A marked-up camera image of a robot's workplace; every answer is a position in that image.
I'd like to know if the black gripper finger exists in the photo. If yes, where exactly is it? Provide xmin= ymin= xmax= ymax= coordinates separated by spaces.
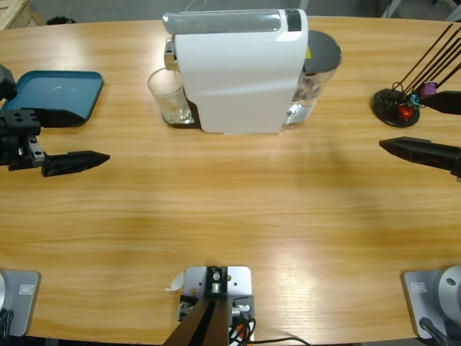
xmin=423 ymin=90 xmax=461 ymax=116
xmin=379 ymin=136 xmax=461 ymax=177

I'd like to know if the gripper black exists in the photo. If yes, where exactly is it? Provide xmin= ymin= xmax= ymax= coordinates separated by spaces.
xmin=0 ymin=107 xmax=111 ymax=178

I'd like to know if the clear drinking glass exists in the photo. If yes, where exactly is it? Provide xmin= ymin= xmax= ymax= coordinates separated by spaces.
xmin=146 ymin=67 xmax=194 ymax=125

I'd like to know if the robot arm grey base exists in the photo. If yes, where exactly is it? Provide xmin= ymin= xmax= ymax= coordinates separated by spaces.
xmin=402 ymin=265 xmax=461 ymax=340
xmin=0 ymin=270 xmax=42 ymax=337

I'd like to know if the purple coffee capsule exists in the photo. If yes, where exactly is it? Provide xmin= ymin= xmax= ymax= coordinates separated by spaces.
xmin=421 ymin=81 xmax=439 ymax=99

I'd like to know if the teal coffee capsule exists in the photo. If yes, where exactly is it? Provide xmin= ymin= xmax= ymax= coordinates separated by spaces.
xmin=408 ymin=92 xmax=426 ymax=110

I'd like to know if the white capsule coffee machine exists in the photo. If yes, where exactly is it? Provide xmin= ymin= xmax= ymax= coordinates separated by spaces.
xmin=161 ymin=7 xmax=310 ymax=136

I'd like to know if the teal plastic tray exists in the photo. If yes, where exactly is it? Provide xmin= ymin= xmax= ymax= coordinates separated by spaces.
xmin=1 ymin=70 xmax=104 ymax=128

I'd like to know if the black capsule holder with rods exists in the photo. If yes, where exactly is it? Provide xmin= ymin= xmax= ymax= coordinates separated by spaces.
xmin=370 ymin=23 xmax=461 ymax=128

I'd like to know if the clear water tank black lid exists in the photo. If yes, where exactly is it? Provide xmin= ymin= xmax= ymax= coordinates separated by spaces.
xmin=282 ymin=30 xmax=343 ymax=131

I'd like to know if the white paper tape piece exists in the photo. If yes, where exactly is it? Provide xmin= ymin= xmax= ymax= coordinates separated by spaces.
xmin=164 ymin=270 xmax=185 ymax=292

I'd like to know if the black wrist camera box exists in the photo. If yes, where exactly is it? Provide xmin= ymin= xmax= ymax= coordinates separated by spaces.
xmin=0 ymin=64 xmax=18 ymax=102

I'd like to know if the white metal frame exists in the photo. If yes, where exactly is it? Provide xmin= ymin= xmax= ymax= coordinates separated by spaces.
xmin=382 ymin=0 xmax=405 ymax=18

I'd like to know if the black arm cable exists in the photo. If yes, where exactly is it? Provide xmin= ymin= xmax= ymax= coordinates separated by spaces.
xmin=0 ymin=309 xmax=14 ymax=336
xmin=419 ymin=316 xmax=451 ymax=346

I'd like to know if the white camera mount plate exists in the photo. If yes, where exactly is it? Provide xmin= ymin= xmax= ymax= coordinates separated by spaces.
xmin=179 ymin=265 xmax=256 ymax=343

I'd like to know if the dark camera mount post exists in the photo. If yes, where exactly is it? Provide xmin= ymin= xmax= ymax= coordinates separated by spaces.
xmin=161 ymin=265 xmax=230 ymax=346

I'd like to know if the black power cable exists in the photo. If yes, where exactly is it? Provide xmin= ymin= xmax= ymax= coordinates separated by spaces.
xmin=248 ymin=337 xmax=310 ymax=346

